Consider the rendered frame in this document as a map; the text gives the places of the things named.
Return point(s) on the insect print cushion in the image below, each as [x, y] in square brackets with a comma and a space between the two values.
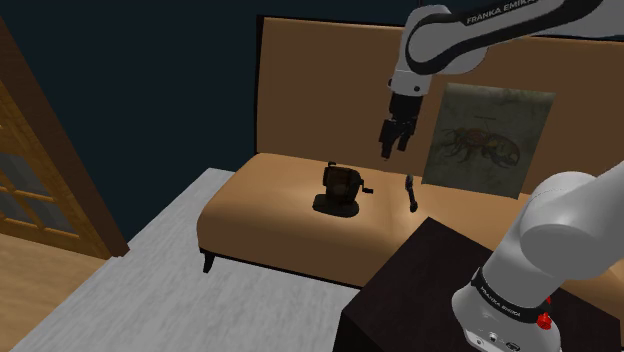
[482, 141]

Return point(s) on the black crank pencil sharpener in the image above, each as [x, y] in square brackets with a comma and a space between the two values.
[340, 187]

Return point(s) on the black pen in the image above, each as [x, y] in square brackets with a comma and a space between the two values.
[411, 192]

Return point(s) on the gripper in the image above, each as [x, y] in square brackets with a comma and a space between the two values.
[405, 106]

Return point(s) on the tan sofa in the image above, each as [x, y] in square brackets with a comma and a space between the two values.
[312, 97]

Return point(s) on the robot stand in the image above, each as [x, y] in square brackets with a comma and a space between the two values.
[414, 292]

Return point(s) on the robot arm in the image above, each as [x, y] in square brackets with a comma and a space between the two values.
[560, 229]

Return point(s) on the grey rug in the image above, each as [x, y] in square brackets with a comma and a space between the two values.
[170, 282]

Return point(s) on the wooden glazed door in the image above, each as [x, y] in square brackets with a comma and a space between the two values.
[58, 195]

